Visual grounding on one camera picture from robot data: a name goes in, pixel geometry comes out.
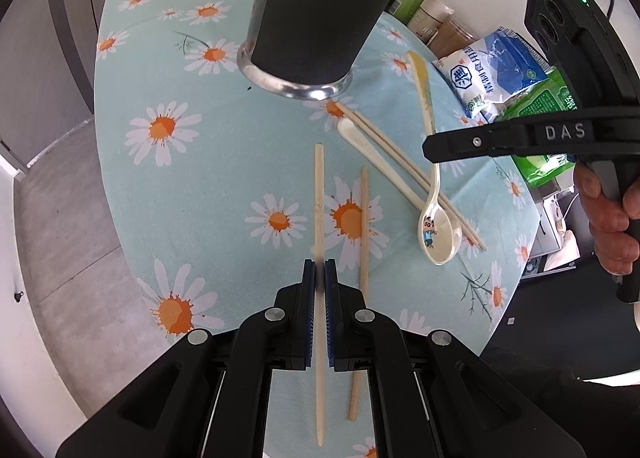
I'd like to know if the white box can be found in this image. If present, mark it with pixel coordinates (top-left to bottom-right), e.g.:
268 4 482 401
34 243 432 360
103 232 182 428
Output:
520 183 584 280

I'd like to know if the black cylindrical utensil holder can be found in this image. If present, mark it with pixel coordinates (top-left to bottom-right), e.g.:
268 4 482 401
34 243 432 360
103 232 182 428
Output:
236 0 426 102

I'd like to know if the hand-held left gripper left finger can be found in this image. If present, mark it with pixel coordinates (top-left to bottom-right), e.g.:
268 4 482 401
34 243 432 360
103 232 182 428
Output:
56 258 317 458

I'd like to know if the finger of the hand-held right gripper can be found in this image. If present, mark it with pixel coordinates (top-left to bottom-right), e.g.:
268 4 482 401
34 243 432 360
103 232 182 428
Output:
421 108 601 166

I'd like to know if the grey door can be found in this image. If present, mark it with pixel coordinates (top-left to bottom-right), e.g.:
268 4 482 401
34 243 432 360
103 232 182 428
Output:
44 0 108 115

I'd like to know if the green sugar bag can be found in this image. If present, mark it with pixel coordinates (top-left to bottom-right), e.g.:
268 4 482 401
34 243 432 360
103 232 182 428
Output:
495 67 583 189

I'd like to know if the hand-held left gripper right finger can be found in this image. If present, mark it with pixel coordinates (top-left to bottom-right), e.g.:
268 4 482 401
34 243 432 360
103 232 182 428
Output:
324 258 587 458

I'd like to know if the person's right hand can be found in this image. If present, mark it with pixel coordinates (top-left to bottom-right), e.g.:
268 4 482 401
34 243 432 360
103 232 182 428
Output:
572 163 640 281

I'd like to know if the clear spice jar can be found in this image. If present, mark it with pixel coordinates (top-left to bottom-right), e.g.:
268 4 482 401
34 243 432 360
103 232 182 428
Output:
430 15 474 60

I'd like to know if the cartoon print spoon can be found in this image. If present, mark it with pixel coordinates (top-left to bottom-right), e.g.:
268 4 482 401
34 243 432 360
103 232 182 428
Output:
406 50 463 266

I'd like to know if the plain cream spoon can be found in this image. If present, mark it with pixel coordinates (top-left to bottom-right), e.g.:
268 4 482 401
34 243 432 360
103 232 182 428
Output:
336 118 433 211

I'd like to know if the white lidded spice jar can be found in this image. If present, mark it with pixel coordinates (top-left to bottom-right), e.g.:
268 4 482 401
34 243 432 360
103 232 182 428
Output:
407 0 456 45

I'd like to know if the blue white salt bag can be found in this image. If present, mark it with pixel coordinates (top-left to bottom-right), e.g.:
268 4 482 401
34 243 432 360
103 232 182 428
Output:
432 27 556 120

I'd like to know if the light blue daisy tablecloth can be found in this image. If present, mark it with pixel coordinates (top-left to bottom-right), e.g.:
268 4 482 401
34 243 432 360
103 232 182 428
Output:
92 0 538 458

